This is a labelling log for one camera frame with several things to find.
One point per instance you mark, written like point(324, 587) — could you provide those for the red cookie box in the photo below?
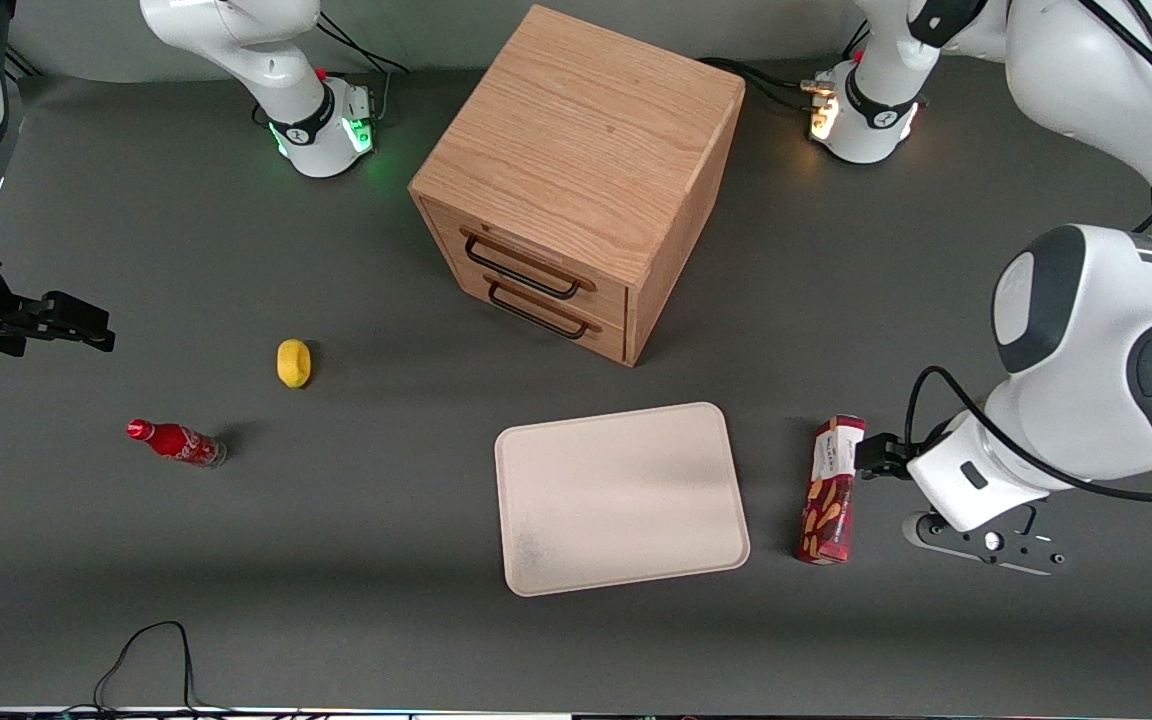
point(829, 510)

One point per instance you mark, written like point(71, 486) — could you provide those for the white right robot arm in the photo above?
point(308, 132)

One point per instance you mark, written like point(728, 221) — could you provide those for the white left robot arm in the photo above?
point(1076, 330)

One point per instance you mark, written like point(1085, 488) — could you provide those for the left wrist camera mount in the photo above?
point(986, 545)

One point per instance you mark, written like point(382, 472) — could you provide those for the wooden drawer cabinet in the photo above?
point(586, 150)

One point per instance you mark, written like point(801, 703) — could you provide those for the red cola bottle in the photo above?
point(176, 441)

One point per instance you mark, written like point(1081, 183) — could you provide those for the wooden drawer front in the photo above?
point(607, 303)
point(612, 341)

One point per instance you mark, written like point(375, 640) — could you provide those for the beige rectangular tray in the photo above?
point(621, 500)

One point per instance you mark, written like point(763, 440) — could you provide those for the yellow lemon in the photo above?
point(293, 363)

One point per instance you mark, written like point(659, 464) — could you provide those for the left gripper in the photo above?
point(886, 456)

